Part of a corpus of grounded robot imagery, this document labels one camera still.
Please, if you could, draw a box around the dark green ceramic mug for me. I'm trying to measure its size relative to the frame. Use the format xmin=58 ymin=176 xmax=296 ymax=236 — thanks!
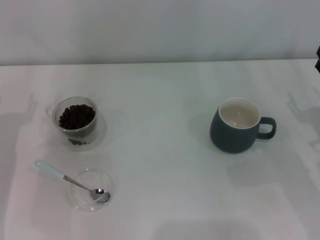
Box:
xmin=209 ymin=96 xmax=278 ymax=154

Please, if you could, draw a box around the double-wall glass cup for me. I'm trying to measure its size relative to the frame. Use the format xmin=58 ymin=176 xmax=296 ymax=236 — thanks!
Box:
xmin=45 ymin=96 xmax=108 ymax=153

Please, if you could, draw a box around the blue-handled metal spoon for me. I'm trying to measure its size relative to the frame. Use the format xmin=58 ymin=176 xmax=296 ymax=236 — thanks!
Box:
xmin=34 ymin=159 xmax=111 ymax=204

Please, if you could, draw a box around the coffee beans pile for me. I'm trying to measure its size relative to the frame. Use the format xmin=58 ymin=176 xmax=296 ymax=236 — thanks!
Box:
xmin=58 ymin=104 xmax=96 ymax=130

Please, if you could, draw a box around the clear glass saucer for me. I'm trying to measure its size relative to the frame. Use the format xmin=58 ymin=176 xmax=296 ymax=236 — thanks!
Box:
xmin=66 ymin=168 xmax=116 ymax=213

